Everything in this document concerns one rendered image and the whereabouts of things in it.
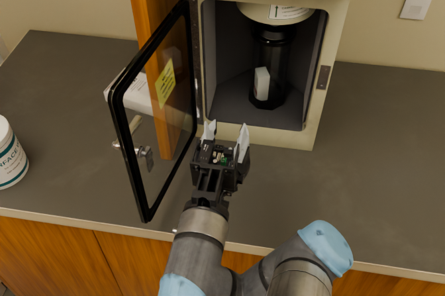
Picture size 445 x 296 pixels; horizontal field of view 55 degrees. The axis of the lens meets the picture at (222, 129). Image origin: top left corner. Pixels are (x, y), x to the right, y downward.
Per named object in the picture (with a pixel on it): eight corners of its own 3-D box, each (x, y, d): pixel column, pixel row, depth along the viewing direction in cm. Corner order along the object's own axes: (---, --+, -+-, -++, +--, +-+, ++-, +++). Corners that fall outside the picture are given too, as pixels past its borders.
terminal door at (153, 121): (197, 130, 113) (188, -7, 83) (145, 227, 93) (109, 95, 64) (194, 129, 113) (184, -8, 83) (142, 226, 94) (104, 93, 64)
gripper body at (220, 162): (242, 140, 68) (228, 204, 61) (242, 171, 75) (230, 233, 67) (196, 134, 69) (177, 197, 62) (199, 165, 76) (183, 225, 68)
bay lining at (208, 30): (220, 60, 128) (220, -56, 101) (307, 69, 125) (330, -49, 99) (205, 118, 112) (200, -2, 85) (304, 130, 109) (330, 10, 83)
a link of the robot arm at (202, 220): (224, 259, 64) (173, 250, 66) (230, 232, 67) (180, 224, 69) (223, 236, 59) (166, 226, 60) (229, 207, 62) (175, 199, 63)
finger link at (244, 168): (257, 148, 75) (239, 187, 70) (256, 153, 76) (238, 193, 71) (232, 140, 76) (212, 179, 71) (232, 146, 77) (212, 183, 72)
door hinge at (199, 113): (194, 123, 114) (184, -10, 84) (203, 124, 113) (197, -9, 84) (193, 128, 113) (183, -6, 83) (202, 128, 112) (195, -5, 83)
